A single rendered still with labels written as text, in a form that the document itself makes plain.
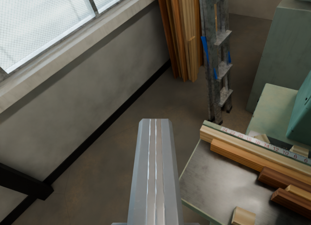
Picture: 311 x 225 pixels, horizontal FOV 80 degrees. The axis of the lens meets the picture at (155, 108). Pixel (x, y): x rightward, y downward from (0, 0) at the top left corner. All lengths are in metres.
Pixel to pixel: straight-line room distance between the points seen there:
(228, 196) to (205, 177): 0.07
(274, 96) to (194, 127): 0.93
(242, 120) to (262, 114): 0.96
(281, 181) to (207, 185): 0.16
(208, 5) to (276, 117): 0.61
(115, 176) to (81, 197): 0.29
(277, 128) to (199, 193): 0.37
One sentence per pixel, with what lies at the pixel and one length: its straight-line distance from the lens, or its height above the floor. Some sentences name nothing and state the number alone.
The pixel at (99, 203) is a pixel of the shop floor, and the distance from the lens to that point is 1.60.
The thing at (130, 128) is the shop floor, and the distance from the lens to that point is 1.75.
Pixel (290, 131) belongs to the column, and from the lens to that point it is 0.71.
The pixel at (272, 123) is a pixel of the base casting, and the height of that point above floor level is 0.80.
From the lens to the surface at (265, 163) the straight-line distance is 0.53.
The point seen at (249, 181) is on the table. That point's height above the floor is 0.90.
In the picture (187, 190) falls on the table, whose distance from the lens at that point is 0.52.
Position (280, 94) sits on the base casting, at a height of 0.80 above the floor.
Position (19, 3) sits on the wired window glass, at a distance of 1.32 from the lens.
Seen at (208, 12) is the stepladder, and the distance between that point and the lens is 1.07.
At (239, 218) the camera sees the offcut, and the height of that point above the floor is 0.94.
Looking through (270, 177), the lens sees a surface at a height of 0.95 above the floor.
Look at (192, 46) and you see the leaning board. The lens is 1.74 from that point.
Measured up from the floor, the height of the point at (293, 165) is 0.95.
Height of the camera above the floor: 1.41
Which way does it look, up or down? 51 degrees down
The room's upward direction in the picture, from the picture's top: 17 degrees counter-clockwise
